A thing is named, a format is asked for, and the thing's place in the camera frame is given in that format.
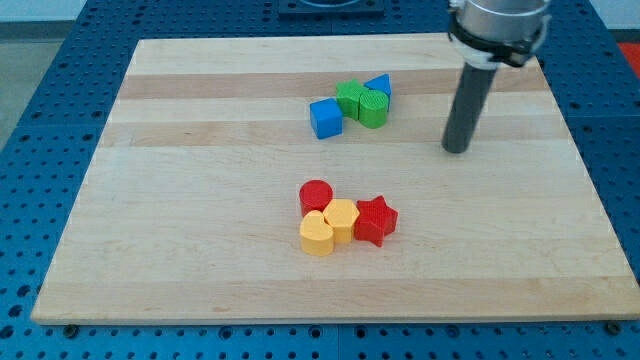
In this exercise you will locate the blue cube block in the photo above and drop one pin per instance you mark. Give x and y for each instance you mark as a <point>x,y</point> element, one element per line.
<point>326,118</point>

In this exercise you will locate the blue triangle block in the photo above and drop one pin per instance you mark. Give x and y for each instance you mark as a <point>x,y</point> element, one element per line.
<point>381,83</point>

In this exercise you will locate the red star block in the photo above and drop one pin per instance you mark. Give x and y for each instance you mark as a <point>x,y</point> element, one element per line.
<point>376,220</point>

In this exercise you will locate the green cylinder block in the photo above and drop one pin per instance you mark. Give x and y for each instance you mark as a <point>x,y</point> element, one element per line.
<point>373,108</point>

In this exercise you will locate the yellow hexagon block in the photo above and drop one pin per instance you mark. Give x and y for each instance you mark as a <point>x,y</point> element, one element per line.
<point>341,215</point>

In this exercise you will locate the yellow heart block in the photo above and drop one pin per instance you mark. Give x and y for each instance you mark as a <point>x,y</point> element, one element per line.
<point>316,236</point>

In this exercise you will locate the wooden board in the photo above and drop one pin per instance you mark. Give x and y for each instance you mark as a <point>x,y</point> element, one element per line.
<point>302,179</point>

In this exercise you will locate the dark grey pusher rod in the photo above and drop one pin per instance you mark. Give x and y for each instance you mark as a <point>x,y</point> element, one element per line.
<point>473,88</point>

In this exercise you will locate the red cylinder block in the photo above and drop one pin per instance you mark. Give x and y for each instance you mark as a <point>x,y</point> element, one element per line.
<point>315,195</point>

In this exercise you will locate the green star block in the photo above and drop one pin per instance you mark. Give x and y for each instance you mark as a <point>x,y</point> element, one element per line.
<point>348,95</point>

